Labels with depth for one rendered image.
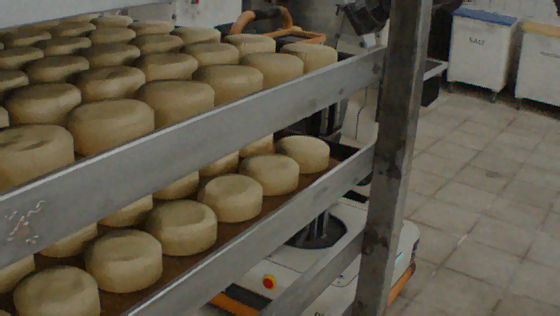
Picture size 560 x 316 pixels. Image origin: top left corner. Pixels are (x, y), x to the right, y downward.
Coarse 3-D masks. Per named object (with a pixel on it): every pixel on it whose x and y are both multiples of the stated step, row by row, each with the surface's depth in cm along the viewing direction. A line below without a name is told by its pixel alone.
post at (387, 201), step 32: (416, 0) 47; (416, 32) 48; (416, 64) 49; (384, 96) 51; (416, 96) 51; (384, 128) 52; (416, 128) 53; (384, 160) 53; (384, 192) 54; (384, 224) 55; (384, 256) 56; (384, 288) 58
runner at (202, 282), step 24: (336, 168) 47; (360, 168) 51; (312, 192) 43; (336, 192) 48; (288, 216) 41; (312, 216) 45; (240, 240) 36; (264, 240) 39; (216, 264) 34; (240, 264) 37; (168, 288) 30; (192, 288) 32; (216, 288) 35; (144, 312) 29; (168, 312) 31; (192, 312) 33
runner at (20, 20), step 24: (0, 0) 17; (24, 0) 18; (48, 0) 19; (72, 0) 20; (96, 0) 21; (120, 0) 22; (144, 0) 24; (168, 0) 25; (0, 24) 18; (24, 24) 19
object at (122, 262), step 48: (288, 144) 53; (192, 192) 46; (240, 192) 43; (288, 192) 47; (96, 240) 35; (144, 240) 36; (192, 240) 37; (0, 288) 31; (48, 288) 30; (96, 288) 31; (144, 288) 34
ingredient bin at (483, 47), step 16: (464, 16) 459; (480, 16) 456; (496, 16) 459; (512, 16) 461; (464, 32) 465; (480, 32) 457; (496, 32) 449; (512, 32) 457; (464, 48) 470; (480, 48) 462; (496, 48) 454; (512, 48) 471; (464, 64) 475; (480, 64) 466; (496, 64) 458; (512, 64) 490; (448, 80) 490; (464, 80) 480; (480, 80) 471; (496, 80) 463; (496, 96) 471
